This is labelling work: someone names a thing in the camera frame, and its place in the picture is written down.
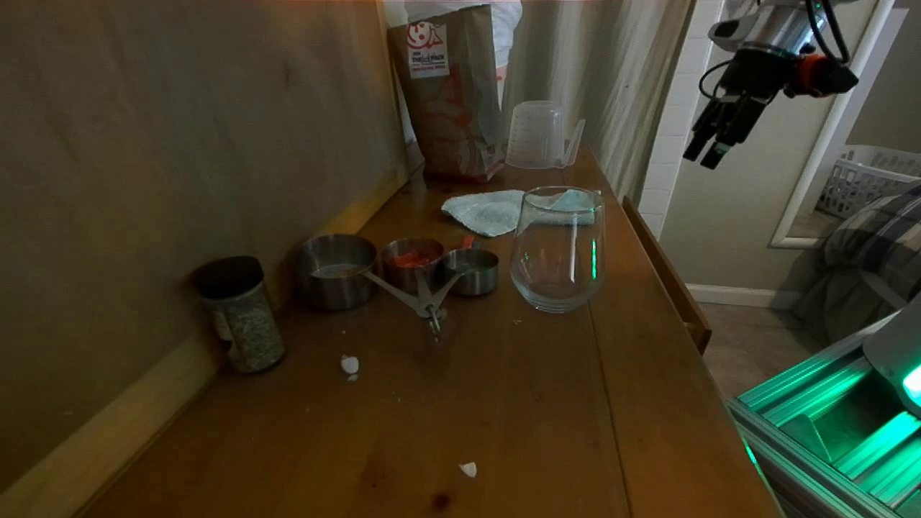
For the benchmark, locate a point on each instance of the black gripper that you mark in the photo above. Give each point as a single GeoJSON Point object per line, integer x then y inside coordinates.
{"type": "Point", "coordinates": [753, 82]}

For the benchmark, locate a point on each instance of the light blue towel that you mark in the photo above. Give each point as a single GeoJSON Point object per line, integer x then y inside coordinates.
{"type": "Point", "coordinates": [485, 211]}

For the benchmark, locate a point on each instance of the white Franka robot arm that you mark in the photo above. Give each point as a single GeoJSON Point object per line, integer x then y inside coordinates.
{"type": "Point", "coordinates": [766, 17]}

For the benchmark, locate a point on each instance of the beige curtain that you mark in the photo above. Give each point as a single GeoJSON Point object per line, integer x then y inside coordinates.
{"type": "Point", "coordinates": [615, 86]}

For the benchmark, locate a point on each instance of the white laundry basket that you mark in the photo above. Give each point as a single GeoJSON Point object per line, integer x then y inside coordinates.
{"type": "Point", "coordinates": [864, 181]}

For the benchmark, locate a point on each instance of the translucent plastic measuring pitcher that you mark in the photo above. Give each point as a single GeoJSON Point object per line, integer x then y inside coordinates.
{"type": "Point", "coordinates": [543, 134]}

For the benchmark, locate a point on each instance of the plaid blanket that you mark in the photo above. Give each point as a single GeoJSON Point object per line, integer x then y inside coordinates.
{"type": "Point", "coordinates": [872, 259]}

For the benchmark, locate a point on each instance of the clear glass tumbler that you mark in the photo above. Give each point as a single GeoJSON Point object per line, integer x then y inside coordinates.
{"type": "Point", "coordinates": [560, 267]}

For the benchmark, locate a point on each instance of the brown paper bag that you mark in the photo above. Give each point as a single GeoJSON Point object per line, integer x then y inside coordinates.
{"type": "Point", "coordinates": [451, 96]}

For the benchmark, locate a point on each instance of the small metal measuring cup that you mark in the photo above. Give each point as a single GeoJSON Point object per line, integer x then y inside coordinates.
{"type": "Point", "coordinates": [474, 272]}

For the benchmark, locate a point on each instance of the aluminium profile robot stand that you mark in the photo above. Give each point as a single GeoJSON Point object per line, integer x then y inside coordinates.
{"type": "Point", "coordinates": [835, 433]}

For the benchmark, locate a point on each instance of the medium metal measuring cup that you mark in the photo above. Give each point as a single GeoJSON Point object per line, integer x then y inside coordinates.
{"type": "Point", "coordinates": [413, 259]}

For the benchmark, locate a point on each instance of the pine wooden dresser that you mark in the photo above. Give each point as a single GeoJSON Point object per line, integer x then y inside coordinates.
{"type": "Point", "coordinates": [498, 404]}

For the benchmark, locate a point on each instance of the large metal measuring cup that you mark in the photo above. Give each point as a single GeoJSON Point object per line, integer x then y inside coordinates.
{"type": "Point", "coordinates": [334, 272]}

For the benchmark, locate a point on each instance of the white crumb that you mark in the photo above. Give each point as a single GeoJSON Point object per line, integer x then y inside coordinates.
{"type": "Point", "coordinates": [349, 367]}
{"type": "Point", "coordinates": [468, 470]}

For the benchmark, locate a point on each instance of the white door frame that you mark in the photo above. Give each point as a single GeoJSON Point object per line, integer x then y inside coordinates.
{"type": "Point", "coordinates": [824, 161]}

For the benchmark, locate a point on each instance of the wrist camera with orange mount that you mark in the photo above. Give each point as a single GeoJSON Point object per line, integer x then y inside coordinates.
{"type": "Point", "coordinates": [824, 76]}

